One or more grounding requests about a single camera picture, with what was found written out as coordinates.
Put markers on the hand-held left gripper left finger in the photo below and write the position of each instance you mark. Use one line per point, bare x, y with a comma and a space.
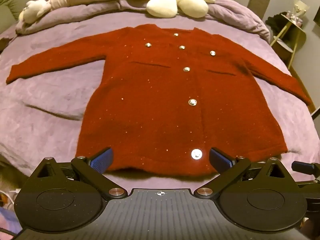
103, 159

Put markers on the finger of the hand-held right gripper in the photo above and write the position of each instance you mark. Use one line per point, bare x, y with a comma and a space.
303, 167

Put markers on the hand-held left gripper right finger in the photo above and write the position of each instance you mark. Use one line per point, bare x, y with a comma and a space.
220, 159

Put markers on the red knit cardigan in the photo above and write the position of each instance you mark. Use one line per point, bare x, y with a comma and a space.
155, 105

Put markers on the purple bed sheet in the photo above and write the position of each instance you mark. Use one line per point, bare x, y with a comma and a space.
50, 100

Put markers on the yellow side table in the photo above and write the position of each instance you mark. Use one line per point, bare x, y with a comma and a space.
297, 33

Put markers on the dark cloth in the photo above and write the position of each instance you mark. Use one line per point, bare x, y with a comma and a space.
277, 25

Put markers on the purple duvet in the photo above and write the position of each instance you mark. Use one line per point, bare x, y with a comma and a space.
225, 12

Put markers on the wrapped flower bouquet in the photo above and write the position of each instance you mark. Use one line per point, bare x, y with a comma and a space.
298, 12

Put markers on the green headboard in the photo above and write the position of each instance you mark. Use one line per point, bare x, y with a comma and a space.
15, 2

